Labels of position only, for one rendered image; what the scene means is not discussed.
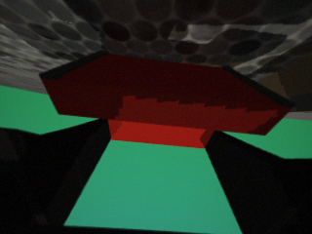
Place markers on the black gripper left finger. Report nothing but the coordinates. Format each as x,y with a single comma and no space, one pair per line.
53,168

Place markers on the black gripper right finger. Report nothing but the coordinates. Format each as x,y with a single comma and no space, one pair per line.
263,189

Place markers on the grey rectangular panel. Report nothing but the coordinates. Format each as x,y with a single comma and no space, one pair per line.
293,82

